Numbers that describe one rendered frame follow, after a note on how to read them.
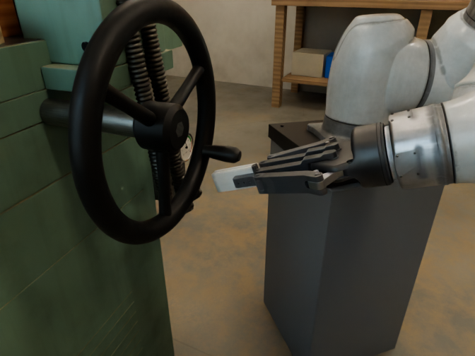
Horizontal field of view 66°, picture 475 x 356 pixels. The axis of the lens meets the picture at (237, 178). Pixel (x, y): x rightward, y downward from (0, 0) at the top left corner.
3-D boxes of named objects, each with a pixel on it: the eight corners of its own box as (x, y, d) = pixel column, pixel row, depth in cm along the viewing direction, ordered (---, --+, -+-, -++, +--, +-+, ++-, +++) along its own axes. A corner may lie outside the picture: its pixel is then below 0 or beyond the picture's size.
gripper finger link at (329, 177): (358, 170, 44) (355, 191, 40) (316, 176, 47) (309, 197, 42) (354, 152, 44) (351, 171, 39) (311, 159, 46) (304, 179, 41)
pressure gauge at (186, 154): (182, 175, 77) (179, 138, 73) (165, 172, 78) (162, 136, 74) (195, 162, 82) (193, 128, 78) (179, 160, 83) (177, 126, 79)
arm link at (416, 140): (446, 116, 35) (379, 129, 38) (456, 199, 38) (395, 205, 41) (436, 92, 43) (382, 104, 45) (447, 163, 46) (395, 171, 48)
